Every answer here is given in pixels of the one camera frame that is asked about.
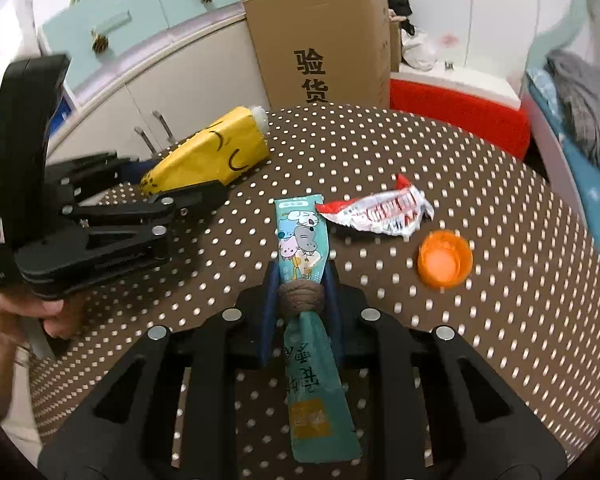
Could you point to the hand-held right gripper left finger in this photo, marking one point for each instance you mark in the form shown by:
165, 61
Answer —
269, 310

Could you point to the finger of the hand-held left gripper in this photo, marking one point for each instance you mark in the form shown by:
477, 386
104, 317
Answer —
95, 175
180, 202

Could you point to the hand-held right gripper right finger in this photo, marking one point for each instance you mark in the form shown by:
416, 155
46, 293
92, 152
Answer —
333, 310

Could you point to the brown walnut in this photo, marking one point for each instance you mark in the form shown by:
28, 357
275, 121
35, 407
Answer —
301, 299

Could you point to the yellow smiley face pouch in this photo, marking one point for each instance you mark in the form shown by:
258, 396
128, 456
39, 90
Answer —
215, 150

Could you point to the teal cartoon print wrapper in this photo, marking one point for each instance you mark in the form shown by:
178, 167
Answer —
300, 240

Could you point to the person's left hand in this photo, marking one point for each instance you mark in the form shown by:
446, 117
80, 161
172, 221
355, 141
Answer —
10, 325

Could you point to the red white crumpled wrapper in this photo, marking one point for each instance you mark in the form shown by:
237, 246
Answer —
380, 212

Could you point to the orange bottle cap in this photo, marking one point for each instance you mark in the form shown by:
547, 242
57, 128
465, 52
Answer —
444, 260

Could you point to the teal drawer cabinet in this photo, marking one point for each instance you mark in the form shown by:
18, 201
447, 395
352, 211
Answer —
170, 60

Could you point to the brown polka-dot round table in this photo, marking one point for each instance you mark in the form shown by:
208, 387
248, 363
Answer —
505, 210

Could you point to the large cardboard box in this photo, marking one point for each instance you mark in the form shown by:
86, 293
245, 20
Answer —
320, 35

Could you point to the red storage box white lid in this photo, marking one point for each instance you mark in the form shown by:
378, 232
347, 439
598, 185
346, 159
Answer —
460, 110

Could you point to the small cardboard box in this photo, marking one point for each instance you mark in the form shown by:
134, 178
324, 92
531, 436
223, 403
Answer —
395, 45

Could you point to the white plastic bag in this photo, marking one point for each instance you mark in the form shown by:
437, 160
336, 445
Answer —
417, 50

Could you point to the bed with teal quilt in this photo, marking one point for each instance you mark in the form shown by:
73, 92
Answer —
595, 200

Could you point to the pale pink sticker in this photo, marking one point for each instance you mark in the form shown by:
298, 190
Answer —
448, 40

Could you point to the black clothing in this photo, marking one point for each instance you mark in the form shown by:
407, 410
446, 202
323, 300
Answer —
399, 6

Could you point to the grey pillow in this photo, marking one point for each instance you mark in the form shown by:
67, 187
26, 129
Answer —
587, 105

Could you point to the white wardrobe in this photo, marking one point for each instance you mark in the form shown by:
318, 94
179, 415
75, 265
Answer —
495, 20

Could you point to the white bed frame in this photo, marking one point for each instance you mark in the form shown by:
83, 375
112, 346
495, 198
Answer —
550, 140

